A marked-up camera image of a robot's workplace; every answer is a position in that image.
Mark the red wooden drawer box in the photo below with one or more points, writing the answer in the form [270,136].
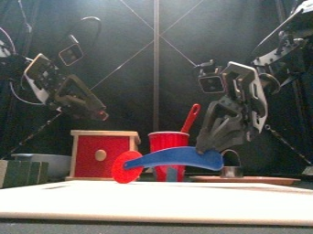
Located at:
[97,143]

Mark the red ribbed plastic cup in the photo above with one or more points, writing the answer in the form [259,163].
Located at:
[167,140]

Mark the green box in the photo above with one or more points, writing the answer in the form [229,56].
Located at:
[20,173]

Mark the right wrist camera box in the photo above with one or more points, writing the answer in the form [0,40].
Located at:
[210,83]

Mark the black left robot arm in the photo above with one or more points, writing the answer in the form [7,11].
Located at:
[9,65]

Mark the grey plastic bin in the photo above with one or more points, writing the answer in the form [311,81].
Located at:
[55,164]

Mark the grey vertical frame pole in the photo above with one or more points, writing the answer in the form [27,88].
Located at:
[155,76]

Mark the thin black diagonal strut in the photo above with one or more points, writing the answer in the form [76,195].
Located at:
[286,144]
[32,134]

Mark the flat brown wooden tray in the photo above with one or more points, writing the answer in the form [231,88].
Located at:
[261,180]

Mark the blue pizza cutter red wheel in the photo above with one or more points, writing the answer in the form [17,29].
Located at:
[175,158]

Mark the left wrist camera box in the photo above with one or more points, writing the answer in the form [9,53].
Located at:
[71,55]

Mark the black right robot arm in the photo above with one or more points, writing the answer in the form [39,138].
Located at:
[289,39]

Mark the white cutting board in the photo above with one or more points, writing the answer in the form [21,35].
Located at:
[163,202]

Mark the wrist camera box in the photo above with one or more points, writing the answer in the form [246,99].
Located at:
[210,83]
[71,55]

